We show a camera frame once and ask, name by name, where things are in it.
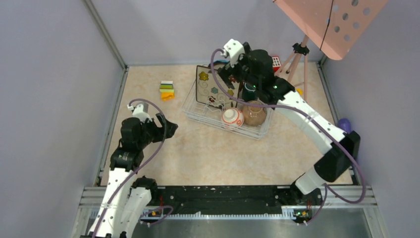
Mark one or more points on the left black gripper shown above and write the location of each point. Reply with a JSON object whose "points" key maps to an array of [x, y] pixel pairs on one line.
{"points": [[151, 123]]}

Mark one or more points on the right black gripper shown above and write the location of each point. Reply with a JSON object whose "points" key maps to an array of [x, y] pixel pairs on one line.
{"points": [[226, 70]]}

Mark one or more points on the square floral glass plate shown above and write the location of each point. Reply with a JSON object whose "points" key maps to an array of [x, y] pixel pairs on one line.
{"points": [[209, 93]]}

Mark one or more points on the dark green mug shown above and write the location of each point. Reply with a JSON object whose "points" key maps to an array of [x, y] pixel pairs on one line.
{"points": [[249, 92]]}

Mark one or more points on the orange white patterned bowl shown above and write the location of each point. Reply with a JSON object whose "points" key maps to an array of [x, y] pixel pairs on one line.
{"points": [[232, 118]]}

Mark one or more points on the brown speckled bowl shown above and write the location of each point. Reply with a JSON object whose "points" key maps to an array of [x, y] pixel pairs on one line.
{"points": [[254, 116]]}

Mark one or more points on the white wire dish rack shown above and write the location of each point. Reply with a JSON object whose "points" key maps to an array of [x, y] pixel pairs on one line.
{"points": [[211, 116]]}

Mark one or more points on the teal polka dot plate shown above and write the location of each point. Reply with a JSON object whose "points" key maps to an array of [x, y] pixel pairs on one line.
{"points": [[221, 62]]}

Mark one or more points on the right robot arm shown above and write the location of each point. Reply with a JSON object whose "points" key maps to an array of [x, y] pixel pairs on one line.
{"points": [[338, 148]]}

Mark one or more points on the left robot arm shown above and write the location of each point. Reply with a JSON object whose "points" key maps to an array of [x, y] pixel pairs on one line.
{"points": [[126, 195]]}

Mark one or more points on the stacked colourful toy bricks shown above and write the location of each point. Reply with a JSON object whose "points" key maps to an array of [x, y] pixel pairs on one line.
{"points": [[166, 90]]}

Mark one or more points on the red white toy block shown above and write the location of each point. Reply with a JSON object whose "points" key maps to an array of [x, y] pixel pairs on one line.
{"points": [[276, 63]]}

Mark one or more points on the pink perforated board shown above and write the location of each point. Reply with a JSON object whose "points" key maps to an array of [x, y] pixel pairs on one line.
{"points": [[332, 25]]}

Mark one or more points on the yellow toy frame brick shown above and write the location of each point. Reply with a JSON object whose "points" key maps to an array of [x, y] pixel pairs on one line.
{"points": [[299, 91]]}

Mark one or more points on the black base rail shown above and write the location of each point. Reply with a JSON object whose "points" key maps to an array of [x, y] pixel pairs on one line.
{"points": [[225, 200]]}

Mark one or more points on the purple handled tool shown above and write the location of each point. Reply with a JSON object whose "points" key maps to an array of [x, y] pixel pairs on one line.
{"points": [[345, 125]]}

